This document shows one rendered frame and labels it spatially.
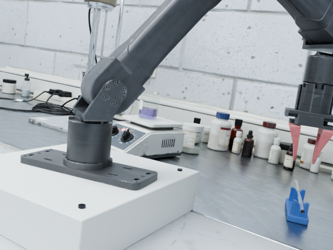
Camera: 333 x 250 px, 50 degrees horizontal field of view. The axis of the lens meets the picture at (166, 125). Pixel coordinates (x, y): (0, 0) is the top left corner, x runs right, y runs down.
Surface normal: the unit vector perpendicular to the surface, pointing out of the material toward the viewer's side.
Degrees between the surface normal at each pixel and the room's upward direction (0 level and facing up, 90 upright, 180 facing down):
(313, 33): 155
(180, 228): 0
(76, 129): 91
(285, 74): 90
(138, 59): 75
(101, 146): 88
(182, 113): 90
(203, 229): 0
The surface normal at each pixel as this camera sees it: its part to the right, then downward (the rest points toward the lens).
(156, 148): 0.71, 0.21
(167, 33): 0.44, 0.21
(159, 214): 0.85, 0.20
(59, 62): -0.51, 0.05
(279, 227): 0.15, -0.98
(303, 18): -0.51, 0.86
